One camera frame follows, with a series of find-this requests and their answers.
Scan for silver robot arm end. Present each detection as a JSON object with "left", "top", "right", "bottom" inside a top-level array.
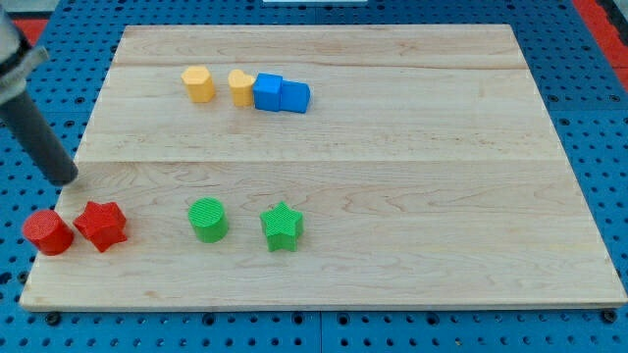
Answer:
[{"left": 1, "top": 8, "right": 49, "bottom": 105}]

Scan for light wooden board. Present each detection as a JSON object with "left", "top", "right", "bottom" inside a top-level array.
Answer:
[{"left": 21, "top": 25, "right": 627, "bottom": 312}]

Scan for green star block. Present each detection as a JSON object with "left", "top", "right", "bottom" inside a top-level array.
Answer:
[{"left": 260, "top": 201, "right": 304, "bottom": 252}]

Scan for blue rounded block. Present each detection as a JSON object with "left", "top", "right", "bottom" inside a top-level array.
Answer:
[{"left": 280, "top": 80, "right": 310, "bottom": 114}]

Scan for blue cube block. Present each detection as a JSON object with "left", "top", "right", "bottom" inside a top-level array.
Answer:
[{"left": 252, "top": 73, "right": 283, "bottom": 112}]

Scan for green cylinder block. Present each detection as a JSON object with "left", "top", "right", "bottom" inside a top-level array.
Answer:
[{"left": 187, "top": 197, "right": 229, "bottom": 243}]

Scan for yellow heart block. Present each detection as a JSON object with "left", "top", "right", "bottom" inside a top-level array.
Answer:
[{"left": 228, "top": 69, "right": 255, "bottom": 107}]

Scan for yellow hexagon block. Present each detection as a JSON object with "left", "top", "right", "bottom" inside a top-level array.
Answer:
[{"left": 181, "top": 66, "right": 216, "bottom": 103}]

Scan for red star block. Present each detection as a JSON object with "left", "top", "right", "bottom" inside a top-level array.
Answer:
[{"left": 73, "top": 201, "right": 128, "bottom": 253}]

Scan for red cylinder block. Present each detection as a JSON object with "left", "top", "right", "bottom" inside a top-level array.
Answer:
[{"left": 22, "top": 210, "right": 74, "bottom": 256}]

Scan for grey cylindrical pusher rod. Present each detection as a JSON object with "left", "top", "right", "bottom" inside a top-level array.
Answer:
[{"left": 1, "top": 91, "right": 79, "bottom": 186}]

